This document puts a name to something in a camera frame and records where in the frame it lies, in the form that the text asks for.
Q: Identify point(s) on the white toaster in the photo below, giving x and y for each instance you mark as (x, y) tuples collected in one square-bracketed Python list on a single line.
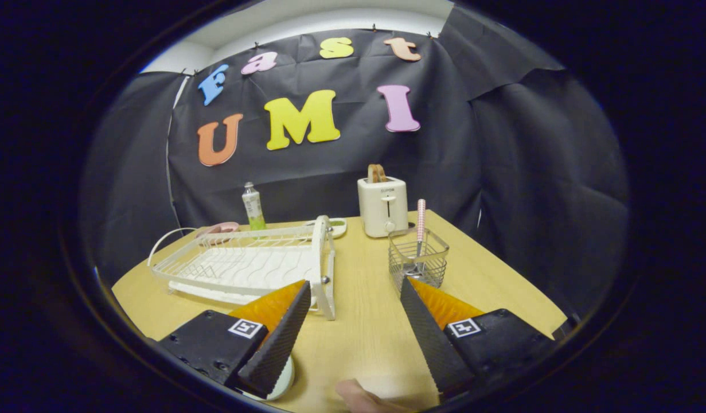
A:
[(382, 209)]

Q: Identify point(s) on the black backdrop cloth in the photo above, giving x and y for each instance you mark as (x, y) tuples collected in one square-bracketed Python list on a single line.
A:
[(502, 172)]

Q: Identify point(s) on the pale green plate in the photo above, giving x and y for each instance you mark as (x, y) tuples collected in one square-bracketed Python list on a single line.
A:
[(287, 378)]

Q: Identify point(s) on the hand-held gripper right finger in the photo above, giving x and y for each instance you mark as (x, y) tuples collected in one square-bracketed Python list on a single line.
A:
[(430, 338)]

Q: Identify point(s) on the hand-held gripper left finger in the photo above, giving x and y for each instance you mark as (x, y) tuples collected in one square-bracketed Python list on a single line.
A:
[(281, 338)]

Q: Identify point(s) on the pink plate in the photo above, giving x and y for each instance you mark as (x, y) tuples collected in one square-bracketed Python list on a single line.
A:
[(218, 229)]

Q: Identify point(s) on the small white dish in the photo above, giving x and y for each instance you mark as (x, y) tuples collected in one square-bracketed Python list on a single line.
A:
[(338, 228)]

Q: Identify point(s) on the bread slice in toaster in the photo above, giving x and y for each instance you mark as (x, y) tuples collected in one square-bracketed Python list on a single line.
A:
[(377, 174)]

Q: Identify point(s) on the clear bottle with green liquid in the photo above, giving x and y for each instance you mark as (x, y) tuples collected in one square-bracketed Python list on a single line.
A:
[(253, 207)]

